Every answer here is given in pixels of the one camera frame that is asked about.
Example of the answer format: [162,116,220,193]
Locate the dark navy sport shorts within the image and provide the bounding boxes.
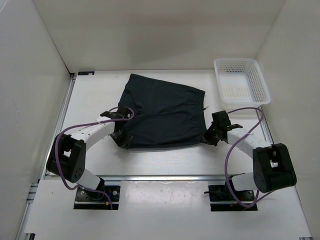
[118,73,207,149]

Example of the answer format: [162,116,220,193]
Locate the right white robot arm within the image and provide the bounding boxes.
[202,124,297,200]

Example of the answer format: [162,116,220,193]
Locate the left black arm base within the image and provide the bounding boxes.
[73,183,121,211]

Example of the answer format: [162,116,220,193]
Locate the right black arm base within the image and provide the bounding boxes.
[204,184,258,212]

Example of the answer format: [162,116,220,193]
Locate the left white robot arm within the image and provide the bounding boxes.
[46,117,132,200]

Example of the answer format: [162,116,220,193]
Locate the white perforated plastic basket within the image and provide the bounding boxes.
[213,57,271,110]

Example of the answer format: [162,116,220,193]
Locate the small dark label sticker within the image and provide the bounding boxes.
[77,71,95,76]

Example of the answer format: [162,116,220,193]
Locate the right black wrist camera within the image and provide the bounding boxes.
[211,110,231,128]

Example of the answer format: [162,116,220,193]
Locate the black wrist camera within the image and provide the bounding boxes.
[100,106,134,119]
[211,110,231,128]

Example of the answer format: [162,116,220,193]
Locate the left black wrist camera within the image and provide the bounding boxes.
[100,106,134,119]

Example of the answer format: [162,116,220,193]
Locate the front aluminium rail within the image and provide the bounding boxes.
[42,174,283,183]

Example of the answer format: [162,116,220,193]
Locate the left aluminium frame rail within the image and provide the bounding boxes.
[14,72,77,240]

